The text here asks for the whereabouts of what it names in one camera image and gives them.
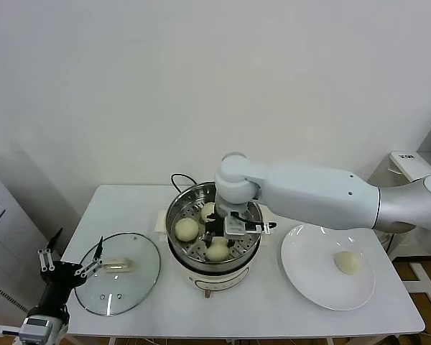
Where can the perforated steel steamer basket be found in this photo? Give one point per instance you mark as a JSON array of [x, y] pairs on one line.
[[179, 208]]

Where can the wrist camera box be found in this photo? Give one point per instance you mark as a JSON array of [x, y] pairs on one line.
[[37, 327], [237, 227]]

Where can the white steamed baozi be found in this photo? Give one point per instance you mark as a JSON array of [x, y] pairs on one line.
[[348, 263], [186, 229], [217, 251], [206, 210]]

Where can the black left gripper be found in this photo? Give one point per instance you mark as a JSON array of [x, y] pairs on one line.
[[59, 275]]

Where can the white cabinet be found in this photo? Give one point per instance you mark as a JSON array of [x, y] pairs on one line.
[[7, 251]]

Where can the cream electric cooker pot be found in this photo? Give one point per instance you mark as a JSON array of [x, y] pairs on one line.
[[219, 280]]

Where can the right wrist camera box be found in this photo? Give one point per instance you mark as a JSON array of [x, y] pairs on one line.
[[237, 227]]

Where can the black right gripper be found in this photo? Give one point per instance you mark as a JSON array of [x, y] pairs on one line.
[[215, 230]]

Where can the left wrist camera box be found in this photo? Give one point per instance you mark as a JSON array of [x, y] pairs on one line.
[[37, 327]]

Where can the white round plate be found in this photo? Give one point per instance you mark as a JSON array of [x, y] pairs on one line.
[[309, 273]]

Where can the white desk floor frame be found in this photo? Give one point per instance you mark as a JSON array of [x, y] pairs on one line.
[[422, 276]]

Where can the white wall socket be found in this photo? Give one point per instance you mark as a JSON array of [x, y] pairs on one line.
[[386, 238]]

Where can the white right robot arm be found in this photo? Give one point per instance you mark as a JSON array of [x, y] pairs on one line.
[[309, 194]]

